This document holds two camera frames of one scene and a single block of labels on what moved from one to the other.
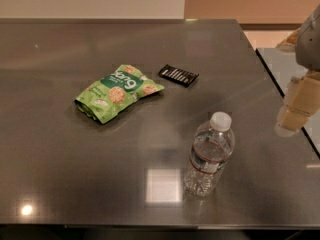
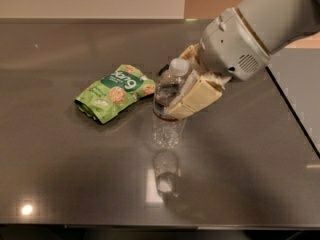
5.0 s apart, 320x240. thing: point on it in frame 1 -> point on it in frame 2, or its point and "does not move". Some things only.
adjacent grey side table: (283, 65) does not move
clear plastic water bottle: (212, 146) -> (169, 131)
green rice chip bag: (101, 99) does not move
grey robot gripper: (310, 47) -> (230, 45)
